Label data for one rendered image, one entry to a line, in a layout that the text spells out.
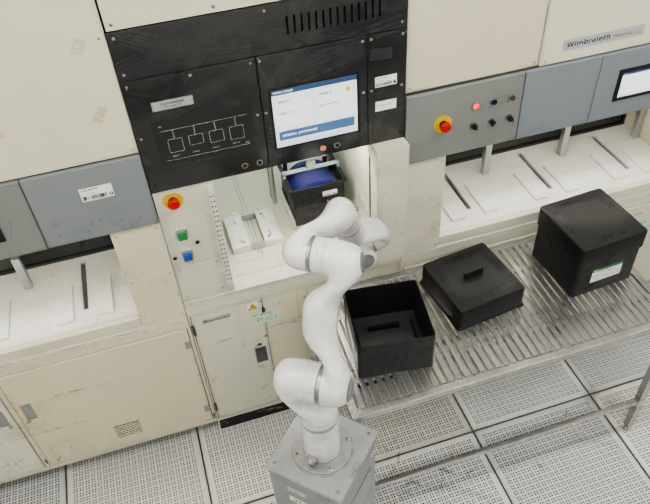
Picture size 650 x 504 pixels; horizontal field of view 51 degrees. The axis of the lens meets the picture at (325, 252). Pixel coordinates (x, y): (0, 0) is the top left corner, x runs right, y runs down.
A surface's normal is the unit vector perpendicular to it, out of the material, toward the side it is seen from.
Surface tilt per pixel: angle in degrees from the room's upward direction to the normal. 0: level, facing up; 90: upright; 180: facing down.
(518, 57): 90
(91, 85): 90
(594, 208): 0
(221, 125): 90
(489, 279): 0
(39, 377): 90
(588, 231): 0
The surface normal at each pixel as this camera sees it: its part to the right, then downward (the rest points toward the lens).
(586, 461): -0.05, -0.73
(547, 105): 0.29, 0.65
